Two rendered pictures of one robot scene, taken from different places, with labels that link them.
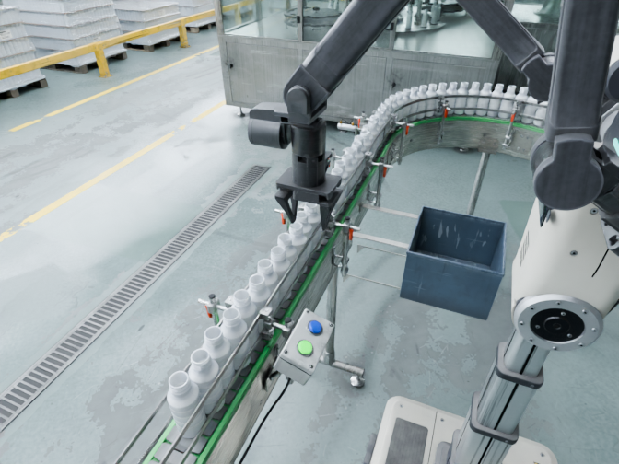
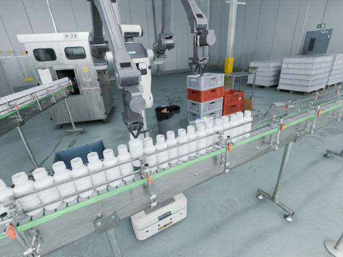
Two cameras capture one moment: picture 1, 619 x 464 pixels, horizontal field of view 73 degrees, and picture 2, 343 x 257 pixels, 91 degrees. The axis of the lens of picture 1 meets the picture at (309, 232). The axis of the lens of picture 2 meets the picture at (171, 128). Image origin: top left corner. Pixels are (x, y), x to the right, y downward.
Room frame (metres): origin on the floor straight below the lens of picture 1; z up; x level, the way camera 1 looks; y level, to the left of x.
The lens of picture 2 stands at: (1.51, 0.53, 1.52)
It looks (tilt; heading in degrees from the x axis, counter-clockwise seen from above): 24 degrees down; 221
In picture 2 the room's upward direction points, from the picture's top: 4 degrees counter-clockwise
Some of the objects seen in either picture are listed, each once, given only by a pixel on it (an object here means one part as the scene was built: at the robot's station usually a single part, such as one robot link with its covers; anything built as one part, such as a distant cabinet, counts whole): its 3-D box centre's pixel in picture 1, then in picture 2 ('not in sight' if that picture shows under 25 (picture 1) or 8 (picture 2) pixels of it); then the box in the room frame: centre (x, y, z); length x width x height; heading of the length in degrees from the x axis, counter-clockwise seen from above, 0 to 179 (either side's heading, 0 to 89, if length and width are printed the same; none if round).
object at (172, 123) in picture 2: not in sight; (168, 125); (-0.60, -1.38, 0.32); 0.45 x 0.45 x 0.64
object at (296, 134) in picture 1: (305, 135); (199, 40); (0.65, 0.01, 1.57); 0.07 x 0.06 x 0.07; 69
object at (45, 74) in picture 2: not in sight; (45, 76); (0.37, -3.92, 1.22); 0.23 x 0.04 x 0.32; 140
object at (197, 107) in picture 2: not in sight; (204, 103); (-1.41, -1.10, 0.55); 0.61 x 0.41 x 0.22; 165
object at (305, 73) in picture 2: not in sight; (303, 74); (-6.17, 0.11, 0.59); 1.24 x 1.03 x 1.17; 160
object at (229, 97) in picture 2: not in sight; (227, 97); (-2.11, -0.93, 0.55); 0.61 x 0.41 x 0.22; 161
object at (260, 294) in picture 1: (259, 303); (208, 135); (0.74, 0.13, 1.08); 0.06 x 0.06 x 0.17
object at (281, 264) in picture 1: (279, 273); (190, 140); (0.85, 0.08, 1.08); 0.06 x 0.06 x 0.17
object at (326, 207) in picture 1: (318, 206); (196, 67); (0.64, -0.02, 1.44); 0.07 x 0.07 x 0.09; 68
